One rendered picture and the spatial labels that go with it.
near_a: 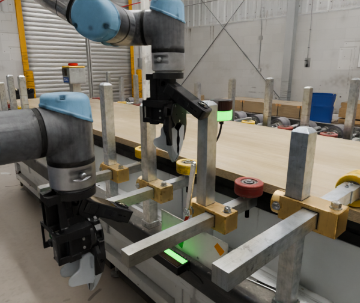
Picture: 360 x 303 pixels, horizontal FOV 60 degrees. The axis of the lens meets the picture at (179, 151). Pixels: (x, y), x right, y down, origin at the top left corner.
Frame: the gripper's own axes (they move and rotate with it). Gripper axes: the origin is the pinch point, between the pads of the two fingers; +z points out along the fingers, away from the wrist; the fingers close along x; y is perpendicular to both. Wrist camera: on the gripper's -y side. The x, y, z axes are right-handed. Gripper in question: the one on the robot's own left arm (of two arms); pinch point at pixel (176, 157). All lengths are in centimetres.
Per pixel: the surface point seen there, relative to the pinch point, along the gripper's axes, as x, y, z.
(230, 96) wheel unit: -135, 33, -2
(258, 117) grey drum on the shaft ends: -172, 22, 16
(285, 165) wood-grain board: -40.3, -19.6, 10.5
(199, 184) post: -5.2, -3.9, 8.3
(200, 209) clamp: -4.0, -4.9, 14.6
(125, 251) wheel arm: 20.6, 0.6, 14.6
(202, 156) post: -4.9, -4.7, 0.3
